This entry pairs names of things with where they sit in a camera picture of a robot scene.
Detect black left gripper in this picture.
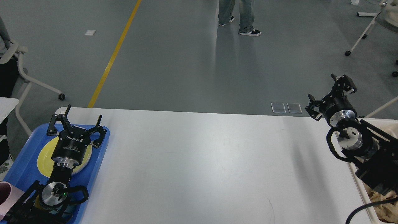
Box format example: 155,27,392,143
46,105,107,169

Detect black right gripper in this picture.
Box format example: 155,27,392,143
305,74,357,127

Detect yellow plastic plate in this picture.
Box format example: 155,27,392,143
37,137,92,178

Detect brown paper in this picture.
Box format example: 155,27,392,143
367,190,398,224

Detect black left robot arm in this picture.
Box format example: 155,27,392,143
1,105,110,224

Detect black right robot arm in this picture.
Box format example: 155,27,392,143
305,74,398,195

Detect left white chair base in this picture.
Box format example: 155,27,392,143
0,16,66,137

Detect white chair base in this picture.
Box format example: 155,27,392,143
0,16,66,137
365,60,398,118

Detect floor outlet plate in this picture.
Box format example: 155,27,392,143
271,102,303,114

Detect beige plastic bin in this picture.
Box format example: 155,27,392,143
348,118,398,224

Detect white rolling stand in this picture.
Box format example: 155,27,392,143
345,0,391,57

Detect pink ribbed cup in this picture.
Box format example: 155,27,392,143
0,181,24,220

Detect seated person in black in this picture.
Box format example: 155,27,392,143
0,59,19,181

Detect person in jeans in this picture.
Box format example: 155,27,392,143
218,0,261,37

